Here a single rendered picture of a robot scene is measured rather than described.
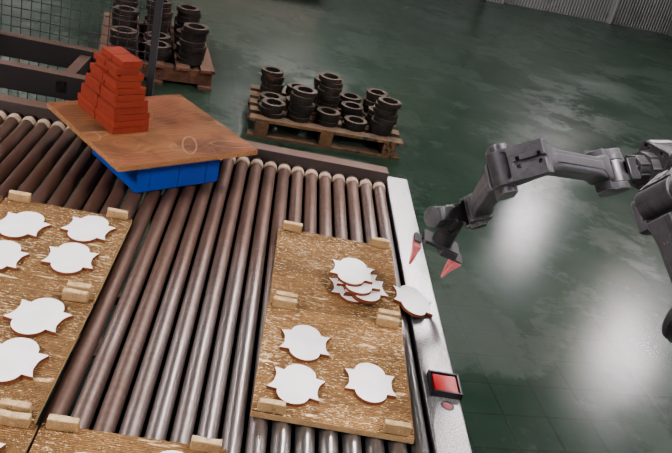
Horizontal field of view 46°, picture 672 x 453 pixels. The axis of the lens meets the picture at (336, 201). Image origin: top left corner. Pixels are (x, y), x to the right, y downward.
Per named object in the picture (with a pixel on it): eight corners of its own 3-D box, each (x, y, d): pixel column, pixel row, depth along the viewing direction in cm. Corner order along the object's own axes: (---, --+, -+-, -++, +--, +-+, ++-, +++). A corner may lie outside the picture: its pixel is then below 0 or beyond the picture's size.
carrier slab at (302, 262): (390, 251, 242) (391, 247, 241) (401, 329, 205) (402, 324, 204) (277, 231, 239) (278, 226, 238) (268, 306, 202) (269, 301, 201)
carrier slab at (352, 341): (400, 331, 204) (401, 326, 203) (413, 444, 167) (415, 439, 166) (266, 307, 201) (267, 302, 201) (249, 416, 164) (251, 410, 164)
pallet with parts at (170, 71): (205, 43, 723) (212, -9, 702) (212, 92, 610) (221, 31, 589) (103, 28, 699) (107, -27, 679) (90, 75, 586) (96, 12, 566)
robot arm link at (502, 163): (546, 176, 158) (534, 129, 161) (490, 196, 167) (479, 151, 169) (636, 188, 191) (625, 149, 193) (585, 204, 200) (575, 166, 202)
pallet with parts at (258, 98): (244, 99, 611) (253, 48, 593) (383, 122, 633) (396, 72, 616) (246, 138, 542) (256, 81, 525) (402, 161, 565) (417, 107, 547)
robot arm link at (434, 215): (490, 224, 205) (483, 193, 207) (462, 224, 197) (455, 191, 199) (455, 236, 213) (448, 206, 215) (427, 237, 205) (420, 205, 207)
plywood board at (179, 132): (179, 98, 292) (180, 94, 291) (257, 154, 261) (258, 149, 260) (46, 107, 259) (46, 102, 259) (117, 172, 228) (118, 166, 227)
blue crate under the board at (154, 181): (172, 144, 279) (175, 117, 275) (220, 182, 260) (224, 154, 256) (88, 152, 259) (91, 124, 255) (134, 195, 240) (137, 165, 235)
